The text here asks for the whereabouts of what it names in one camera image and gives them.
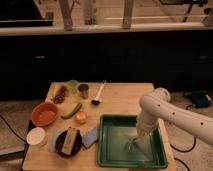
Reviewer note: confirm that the green cup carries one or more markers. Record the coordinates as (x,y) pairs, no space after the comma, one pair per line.
(72,86)

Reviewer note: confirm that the metal cup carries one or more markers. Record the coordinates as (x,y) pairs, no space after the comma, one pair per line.
(84,90)

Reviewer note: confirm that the bunch of dark grapes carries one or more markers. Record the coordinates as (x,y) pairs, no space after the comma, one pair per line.
(60,95)

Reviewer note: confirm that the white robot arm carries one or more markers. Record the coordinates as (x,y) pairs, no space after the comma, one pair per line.
(156,104)

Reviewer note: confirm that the dark round plate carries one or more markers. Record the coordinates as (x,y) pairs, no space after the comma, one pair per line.
(60,141)

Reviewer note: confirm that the dark blue object floor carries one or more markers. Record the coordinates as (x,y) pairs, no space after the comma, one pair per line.
(200,99)

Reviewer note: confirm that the wooden block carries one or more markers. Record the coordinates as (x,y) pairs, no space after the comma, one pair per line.
(69,140)

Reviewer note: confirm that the orange bowl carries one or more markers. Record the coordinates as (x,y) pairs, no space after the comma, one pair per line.
(44,114)

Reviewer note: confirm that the green plastic tray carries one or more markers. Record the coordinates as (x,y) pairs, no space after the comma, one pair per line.
(119,146)

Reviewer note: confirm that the yellow onion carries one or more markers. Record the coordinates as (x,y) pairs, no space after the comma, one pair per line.
(81,117)

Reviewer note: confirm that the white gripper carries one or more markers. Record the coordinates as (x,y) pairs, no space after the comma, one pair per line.
(139,137)

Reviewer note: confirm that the green cucumber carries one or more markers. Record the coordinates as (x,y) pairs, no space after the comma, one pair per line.
(77,107)

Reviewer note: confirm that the light blue cloth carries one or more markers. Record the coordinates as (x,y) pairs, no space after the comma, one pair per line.
(52,143)

